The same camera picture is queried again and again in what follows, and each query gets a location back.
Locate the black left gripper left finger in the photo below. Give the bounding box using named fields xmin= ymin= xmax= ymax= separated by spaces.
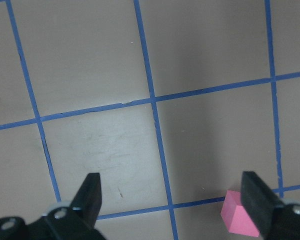
xmin=70 ymin=172 xmax=101 ymax=228

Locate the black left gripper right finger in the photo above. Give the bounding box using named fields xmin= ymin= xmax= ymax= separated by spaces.
xmin=240 ymin=171 xmax=284 ymax=238

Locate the pink cube near left base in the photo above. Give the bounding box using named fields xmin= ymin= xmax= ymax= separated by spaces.
xmin=220 ymin=190 xmax=260 ymax=238

